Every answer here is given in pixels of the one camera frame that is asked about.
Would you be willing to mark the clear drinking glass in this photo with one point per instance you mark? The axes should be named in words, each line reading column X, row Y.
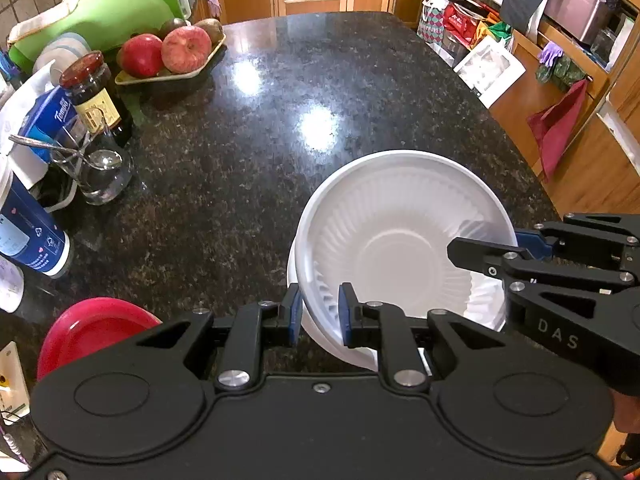
column 102, row 180

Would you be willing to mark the blue tissue pack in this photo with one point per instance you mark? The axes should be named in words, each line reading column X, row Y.
column 52, row 112

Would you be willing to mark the brown kiwi fruit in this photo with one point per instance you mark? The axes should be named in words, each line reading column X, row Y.
column 211, row 29

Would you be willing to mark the dark sauce jar red lid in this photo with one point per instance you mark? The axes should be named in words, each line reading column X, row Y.
column 97, row 105

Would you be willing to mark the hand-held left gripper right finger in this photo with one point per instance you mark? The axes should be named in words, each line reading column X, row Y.
column 344, row 315

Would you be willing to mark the green cutting board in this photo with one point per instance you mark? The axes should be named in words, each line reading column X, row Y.
column 115, row 7

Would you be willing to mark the stainless steel countertop appliance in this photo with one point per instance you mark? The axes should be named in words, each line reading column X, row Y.
column 577, row 7

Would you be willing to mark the printed paper card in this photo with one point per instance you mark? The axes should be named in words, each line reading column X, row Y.
column 12, row 380

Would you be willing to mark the frosted plastic cup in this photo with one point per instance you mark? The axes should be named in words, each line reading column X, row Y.
column 10, row 285

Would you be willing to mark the patterned gift bag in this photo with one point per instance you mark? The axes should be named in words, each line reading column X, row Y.
column 431, row 20

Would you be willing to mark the purple rubber gloves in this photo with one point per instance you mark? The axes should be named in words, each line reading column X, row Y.
column 550, row 54

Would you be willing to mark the blue and white paper cup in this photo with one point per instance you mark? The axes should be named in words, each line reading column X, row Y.
column 30, row 235

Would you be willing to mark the white ribbed disposable bowl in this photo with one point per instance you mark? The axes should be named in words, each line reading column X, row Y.
column 390, row 230
column 345, row 355

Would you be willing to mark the pink plastic plate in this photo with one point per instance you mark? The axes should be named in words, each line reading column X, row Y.
column 95, row 325

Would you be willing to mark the white cardboard box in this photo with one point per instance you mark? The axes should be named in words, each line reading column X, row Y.
column 490, row 70

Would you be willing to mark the fruit tray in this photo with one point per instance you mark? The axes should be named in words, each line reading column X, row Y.
column 165, row 80

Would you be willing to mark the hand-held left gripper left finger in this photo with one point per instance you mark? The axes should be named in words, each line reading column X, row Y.
column 295, row 312

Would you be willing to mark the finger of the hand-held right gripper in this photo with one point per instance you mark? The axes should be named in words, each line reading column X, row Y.
column 475, row 255
column 532, row 244

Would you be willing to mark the red cloth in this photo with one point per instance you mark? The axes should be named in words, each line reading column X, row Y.
column 557, row 125

